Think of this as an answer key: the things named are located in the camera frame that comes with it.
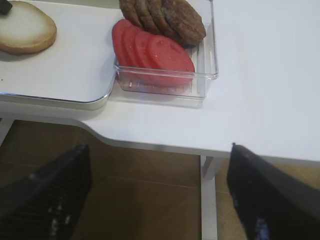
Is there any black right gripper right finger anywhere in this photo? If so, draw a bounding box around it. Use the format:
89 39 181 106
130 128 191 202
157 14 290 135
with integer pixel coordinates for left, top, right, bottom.
226 143 320 240

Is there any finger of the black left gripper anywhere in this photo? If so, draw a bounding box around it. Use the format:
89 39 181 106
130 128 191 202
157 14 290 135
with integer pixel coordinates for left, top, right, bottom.
0 0 13 13

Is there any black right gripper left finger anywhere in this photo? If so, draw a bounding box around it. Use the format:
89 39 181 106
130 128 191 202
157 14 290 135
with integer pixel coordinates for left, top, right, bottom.
0 144 90 240

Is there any bun half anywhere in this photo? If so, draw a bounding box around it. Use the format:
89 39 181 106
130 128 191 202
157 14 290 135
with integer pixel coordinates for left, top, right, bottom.
0 0 57 55

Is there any white table leg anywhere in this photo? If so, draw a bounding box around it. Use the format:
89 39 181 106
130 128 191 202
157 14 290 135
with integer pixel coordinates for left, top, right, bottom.
200 155 218 240

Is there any white rectangular metal tray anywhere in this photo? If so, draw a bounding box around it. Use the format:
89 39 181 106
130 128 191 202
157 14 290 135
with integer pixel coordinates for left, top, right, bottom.
0 1 123 110

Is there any tomato slice leftmost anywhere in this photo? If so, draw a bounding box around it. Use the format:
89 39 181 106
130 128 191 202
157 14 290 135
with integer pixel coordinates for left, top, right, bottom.
112 19 133 66

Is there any tomato slice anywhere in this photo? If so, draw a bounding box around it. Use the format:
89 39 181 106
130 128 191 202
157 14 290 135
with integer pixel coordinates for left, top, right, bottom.
145 35 195 87
122 26 141 67
112 19 133 66
134 31 156 69

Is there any brown patty leftmost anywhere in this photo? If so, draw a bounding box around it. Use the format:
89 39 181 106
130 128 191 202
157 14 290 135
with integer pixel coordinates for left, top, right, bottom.
119 0 144 30

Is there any brown patty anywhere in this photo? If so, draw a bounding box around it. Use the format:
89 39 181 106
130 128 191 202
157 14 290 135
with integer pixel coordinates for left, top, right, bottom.
162 0 206 46
119 0 144 30
147 0 181 43
135 0 162 35

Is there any clear patty tomato container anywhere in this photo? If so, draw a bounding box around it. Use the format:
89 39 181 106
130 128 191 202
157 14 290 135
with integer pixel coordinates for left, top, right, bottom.
112 0 219 105

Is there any tomato slice rightmost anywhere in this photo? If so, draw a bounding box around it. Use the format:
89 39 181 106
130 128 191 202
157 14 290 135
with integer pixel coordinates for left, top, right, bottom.
145 35 195 87

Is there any brown patty rightmost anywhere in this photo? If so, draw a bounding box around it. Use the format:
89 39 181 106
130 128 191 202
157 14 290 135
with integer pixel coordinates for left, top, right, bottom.
162 0 206 46

